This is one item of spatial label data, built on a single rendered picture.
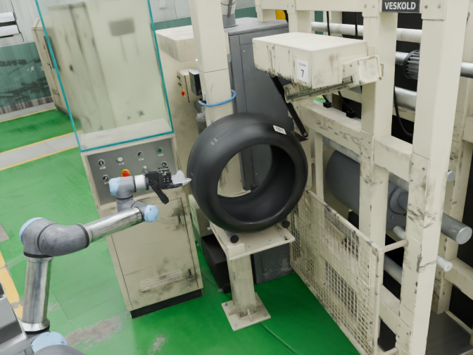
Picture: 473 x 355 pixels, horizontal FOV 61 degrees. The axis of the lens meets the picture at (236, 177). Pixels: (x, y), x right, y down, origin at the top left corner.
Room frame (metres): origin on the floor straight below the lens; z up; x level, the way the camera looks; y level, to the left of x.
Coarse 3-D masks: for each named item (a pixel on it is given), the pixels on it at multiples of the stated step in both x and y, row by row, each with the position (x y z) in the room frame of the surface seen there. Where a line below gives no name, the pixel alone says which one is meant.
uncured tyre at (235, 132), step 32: (224, 128) 1.75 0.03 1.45; (256, 128) 1.71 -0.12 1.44; (192, 160) 1.77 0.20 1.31; (224, 160) 1.64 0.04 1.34; (288, 160) 1.98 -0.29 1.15; (192, 192) 1.74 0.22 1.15; (256, 192) 1.97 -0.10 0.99; (288, 192) 1.88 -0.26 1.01; (224, 224) 1.63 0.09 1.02; (256, 224) 1.67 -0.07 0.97
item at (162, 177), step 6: (168, 168) 1.71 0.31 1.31; (144, 174) 1.68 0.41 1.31; (150, 174) 1.65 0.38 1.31; (156, 174) 1.66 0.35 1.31; (162, 174) 1.65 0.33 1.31; (168, 174) 1.66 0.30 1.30; (150, 180) 1.65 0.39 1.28; (156, 180) 1.66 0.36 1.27; (162, 180) 1.65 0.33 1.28; (168, 180) 1.67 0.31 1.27; (162, 186) 1.65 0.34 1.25
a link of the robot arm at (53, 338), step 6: (42, 336) 1.13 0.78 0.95; (48, 336) 1.12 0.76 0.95; (54, 336) 1.12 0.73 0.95; (60, 336) 1.12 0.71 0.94; (36, 342) 1.10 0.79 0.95; (42, 342) 1.10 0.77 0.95; (48, 342) 1.10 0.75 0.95; (54, 342) 1.10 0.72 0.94; (60, 342) 1.09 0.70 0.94; (66, 342) 1.12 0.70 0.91; (36, 348) 1.08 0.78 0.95
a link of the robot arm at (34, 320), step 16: (32, 224) 1.31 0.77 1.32; (48, 224) 1.29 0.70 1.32; (32, 240) 1.25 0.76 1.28; (32, 256) 1.24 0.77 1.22; (48, 256) 1.26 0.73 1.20; (32, 272) 1.23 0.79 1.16; (48, 272) 1.26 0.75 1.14; (32, 288) 1.21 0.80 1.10; (48, 288) 1.24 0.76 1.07; (32, 304) 1.19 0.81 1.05; (32, 320) 1.17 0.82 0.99; (48, 320) 1.21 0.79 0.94; (32, 336) 1.14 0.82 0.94
